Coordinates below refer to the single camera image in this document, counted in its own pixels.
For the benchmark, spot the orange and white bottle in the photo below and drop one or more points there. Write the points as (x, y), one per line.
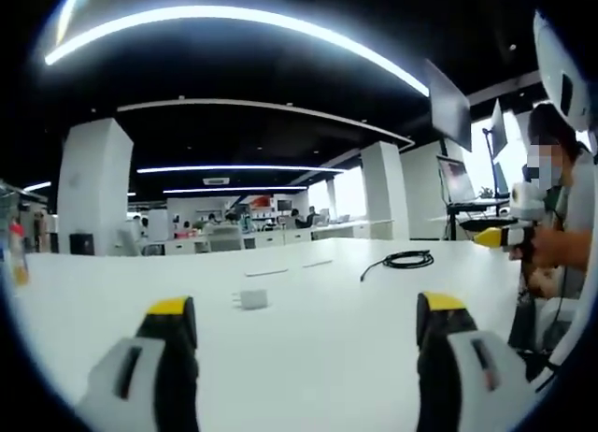
(18, 256)

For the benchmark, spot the short ceiling light strip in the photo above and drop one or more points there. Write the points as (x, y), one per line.
(233, 189)

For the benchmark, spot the open laptop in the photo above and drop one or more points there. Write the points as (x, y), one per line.
(455, 182)

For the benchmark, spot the large dark monitor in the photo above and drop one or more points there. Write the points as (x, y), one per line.
(449, 107)

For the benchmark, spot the person's right hand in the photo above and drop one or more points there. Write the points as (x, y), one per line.
(542, 249)

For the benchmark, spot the long curved ceiling light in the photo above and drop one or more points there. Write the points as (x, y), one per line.
(224, 13)

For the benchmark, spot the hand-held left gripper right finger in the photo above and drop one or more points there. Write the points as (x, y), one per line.
(472, 380)

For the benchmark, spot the black box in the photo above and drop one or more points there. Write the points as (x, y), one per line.
(81, 244)

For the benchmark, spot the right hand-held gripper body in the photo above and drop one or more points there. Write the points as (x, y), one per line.
(527, 203)

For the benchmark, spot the ceiling air vent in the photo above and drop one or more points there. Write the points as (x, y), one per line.
(216, 181)

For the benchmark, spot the white worn device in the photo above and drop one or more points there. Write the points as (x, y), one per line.
(556, 62)

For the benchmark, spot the straight ceiling light strip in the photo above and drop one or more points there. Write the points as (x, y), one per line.
(243, 169)

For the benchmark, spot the white charger adapter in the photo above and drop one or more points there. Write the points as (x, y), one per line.
(254, 299)

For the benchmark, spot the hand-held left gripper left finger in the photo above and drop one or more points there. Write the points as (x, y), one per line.
(117, 376)

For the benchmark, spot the white desk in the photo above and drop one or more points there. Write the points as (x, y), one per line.
(303, 357)

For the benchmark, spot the small dark monitor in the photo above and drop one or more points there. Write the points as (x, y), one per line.
(499, 130)

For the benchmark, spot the person's body in grey shirt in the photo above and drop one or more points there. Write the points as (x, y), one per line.
(580, 193)

